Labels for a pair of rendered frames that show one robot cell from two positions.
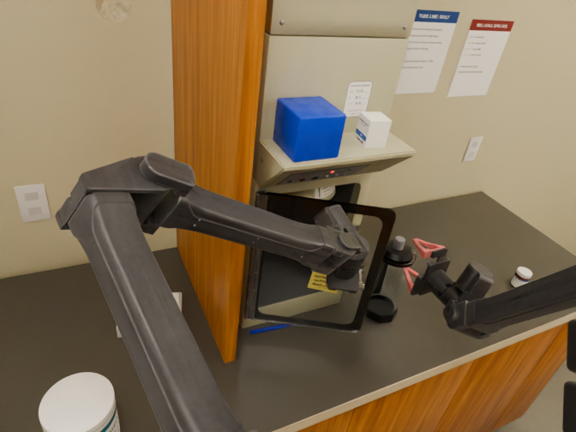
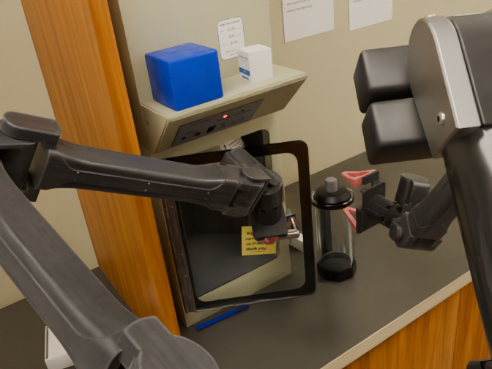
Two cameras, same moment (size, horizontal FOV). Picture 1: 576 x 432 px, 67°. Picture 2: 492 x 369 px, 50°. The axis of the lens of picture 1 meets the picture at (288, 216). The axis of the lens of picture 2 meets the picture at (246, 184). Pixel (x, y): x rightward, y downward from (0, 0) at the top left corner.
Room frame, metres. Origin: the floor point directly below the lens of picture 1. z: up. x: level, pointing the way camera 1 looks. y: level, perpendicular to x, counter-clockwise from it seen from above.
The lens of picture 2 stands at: (-0.15, -0.10, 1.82)
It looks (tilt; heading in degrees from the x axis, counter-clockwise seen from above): 28 degrees down; 0
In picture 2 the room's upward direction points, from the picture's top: 7 degrees counter-clockwise
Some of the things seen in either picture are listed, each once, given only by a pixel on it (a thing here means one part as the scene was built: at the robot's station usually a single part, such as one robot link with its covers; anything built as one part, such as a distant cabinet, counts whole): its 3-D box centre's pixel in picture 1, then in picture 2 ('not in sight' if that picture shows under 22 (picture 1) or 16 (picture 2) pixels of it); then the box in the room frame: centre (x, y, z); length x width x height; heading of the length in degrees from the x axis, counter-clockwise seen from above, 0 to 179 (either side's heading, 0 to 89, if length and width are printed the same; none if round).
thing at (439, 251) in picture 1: (424, 254); (357, 184); (0.89, -0.35, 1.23); 0.09 x 0.07 x 0.07; 30
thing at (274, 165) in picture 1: (336, 166); (229, 111); (0.85, -0.09, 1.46); 0.32 x 0.12 x 0.10; 120
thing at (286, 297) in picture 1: (315, 269); (244, 232); (0.82, -0.09, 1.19); 0.30 x 0.01 x 0.40; 92
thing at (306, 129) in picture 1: (308, 128); (184, 75); (0.80, -0.01, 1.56); 0.10 x 0.10 x 0.09; 30
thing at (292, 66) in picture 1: (291, 178); (195, 147); (1.00, 0.01, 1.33); 0.32 x 0.25 x 0.77; 120
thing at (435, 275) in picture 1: (439, 283); (381, 209); (0.82, -0.39, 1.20); 0.07 x 0.07 x 0.10; 30
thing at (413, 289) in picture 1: (417, 274); (358, 210); (0.89, -0.36, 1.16); 0.09 x 0.07 x 0.07; 30
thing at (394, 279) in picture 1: (387, 281); (334, 231); (0.96, -0.31, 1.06); 0.11 x 0.11 x 0.21
